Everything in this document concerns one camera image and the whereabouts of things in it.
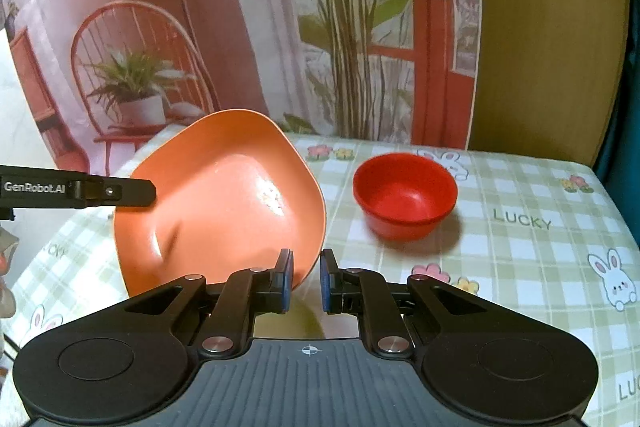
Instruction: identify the teal curtain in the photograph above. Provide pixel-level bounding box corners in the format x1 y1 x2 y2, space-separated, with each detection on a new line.
594 0 639 237

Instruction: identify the wooden headboard panel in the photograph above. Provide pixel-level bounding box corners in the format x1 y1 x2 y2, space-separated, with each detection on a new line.
470 0 629 165

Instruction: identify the small red bowl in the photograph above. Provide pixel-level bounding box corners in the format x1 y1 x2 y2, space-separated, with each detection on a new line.
352 153 458 242

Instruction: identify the printed room scene tapestry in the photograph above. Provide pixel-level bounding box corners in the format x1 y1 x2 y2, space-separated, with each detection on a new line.
1 0 482 173

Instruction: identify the orange square plate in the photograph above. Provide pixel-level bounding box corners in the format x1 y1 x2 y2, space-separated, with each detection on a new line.
114 109 326 296

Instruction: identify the green square plate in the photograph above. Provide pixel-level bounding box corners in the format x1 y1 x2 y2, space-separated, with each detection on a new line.
253 295 324 339

